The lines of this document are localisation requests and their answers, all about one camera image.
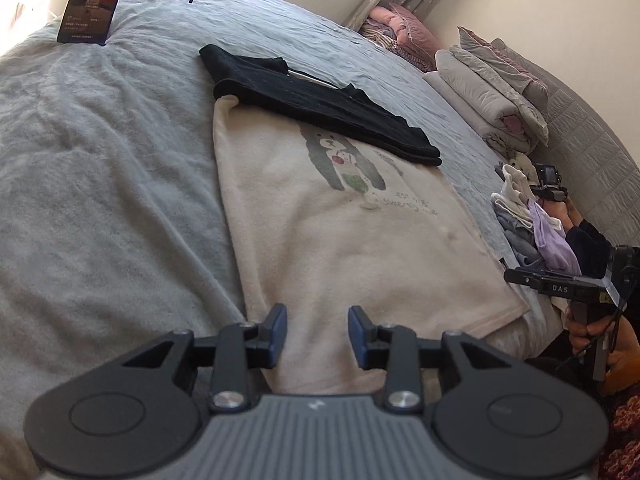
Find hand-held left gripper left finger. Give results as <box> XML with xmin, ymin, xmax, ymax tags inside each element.
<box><xmin>122</xmin><ymin>304</ymin><xmax>289</xmax><ymax>411</ymax></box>

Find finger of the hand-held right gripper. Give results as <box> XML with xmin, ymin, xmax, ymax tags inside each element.
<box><xmin>504</xmin><ymin>267</ymin><xmax>608</xmax><ymax>306</ymax></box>

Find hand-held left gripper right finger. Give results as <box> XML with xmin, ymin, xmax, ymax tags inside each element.
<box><xmin>347</xmin><ymin>305</ymin><xmax>516</xmax><ymax>411</ymax></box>

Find cream bear-print shirt black sleeves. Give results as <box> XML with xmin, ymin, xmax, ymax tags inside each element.
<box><xmin>199</xmin><ymin>44</ymin><xmax>531</xmax><ymax>395</ymax></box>

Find another person's forearm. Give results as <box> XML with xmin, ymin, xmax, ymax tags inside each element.
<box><xmin>565</xmin><ymin>220</ymin><xmax>613</xmax><ymax>281</ymax></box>

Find person's right hand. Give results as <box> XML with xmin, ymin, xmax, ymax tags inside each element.
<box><xmin>565</xmin><ymin>305</ymin><xmax>640</xmax><ymax>396</ymax></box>

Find purple garment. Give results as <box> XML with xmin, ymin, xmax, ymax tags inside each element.
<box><xmin>527</xmin><ymin>199</ymin><xmax>582</xmax><ymax>277</ymax></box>

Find grey knit sweater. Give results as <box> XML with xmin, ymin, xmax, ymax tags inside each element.
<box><xmin>495</xmin><ymin>209</ymin><xmax>543</xmax><ymax>267</ymax></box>

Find white folded garment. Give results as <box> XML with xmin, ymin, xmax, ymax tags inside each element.
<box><xmin>491</xmin><ymin>164</ymin><xmax>533</xmax><ymax>228</ymax></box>

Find grey padded headboard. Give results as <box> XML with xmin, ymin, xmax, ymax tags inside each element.
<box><xmin>505</xmin><ymin>37</ymin><xmax>640</xmax><ymax>261</ymax></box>

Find floral patterned pants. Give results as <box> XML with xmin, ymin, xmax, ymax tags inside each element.
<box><xmin>597</xmin><ymin>385</ymin><xmax>640</xmax><ymax>480</ymax></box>

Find stack of folded grey quilts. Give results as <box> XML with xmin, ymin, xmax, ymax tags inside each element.
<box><xmin>447</xmin><ymin>42</ymin><xmax>551</xmax><ymax>146</ymax></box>

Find pale grey folded quilt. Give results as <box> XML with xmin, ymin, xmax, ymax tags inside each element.
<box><xmin>424</xmin><ymin>71</ymin><xmax>538</xmax><ymax>153</ymax></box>

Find grey pillow pink underside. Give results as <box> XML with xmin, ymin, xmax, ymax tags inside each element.
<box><xmin>457</xmin><ymin>26</ymin><xmax>551</xmax><ymax>111</ymax></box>

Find pink pillows pile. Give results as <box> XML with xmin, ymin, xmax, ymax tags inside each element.
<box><xmin>367</xmin><ymin>7</ymin><xmax>401</xmax><ymax>36</ymax></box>

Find black smartphone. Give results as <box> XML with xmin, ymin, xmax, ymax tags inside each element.
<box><xmin>56</xmin><ymin>0</ymin><xmax>133</xmax><ymax>46</ymax></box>

